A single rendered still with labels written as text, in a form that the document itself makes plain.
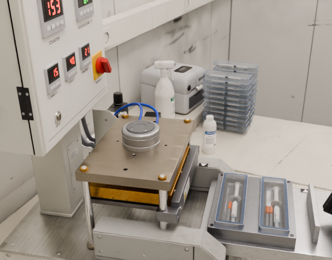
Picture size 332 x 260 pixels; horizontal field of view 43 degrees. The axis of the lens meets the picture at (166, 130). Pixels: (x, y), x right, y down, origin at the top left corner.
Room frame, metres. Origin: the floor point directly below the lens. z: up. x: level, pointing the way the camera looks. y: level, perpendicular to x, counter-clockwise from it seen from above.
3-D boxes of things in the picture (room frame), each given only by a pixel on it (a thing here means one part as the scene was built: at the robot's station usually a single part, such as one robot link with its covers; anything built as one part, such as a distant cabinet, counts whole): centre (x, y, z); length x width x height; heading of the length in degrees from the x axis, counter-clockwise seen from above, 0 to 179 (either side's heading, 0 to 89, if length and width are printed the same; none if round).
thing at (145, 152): (0.81, 0.08, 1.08); 0.31 x 0.24 x 0.13; 167
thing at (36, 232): (0.79, 0.08, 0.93); 0.46 x 0.35 x 0.01; 77
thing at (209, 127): (1.40, -0.16, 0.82); 0.05 x 0.05 x 0.14
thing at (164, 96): (1.60, 0.00, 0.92); 0.09 x 0.08 x 0.25; 91
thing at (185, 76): (1.77, -0.04, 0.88); 0.25 x 0.20 x 0.17; 59
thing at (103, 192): (0.79, 0.05, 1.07); 0.22 x 0.17 x 0.10; 167
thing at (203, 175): (0.90, -0.05, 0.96); 0.26 x 0.05 x 0.07; 77
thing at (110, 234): (0.63, 0.02, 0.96); 0.25 x 0.05 x 0.07; 77
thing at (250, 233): (0.73, -0.18, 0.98); 0.20 x 0.17 x 0.03; 167
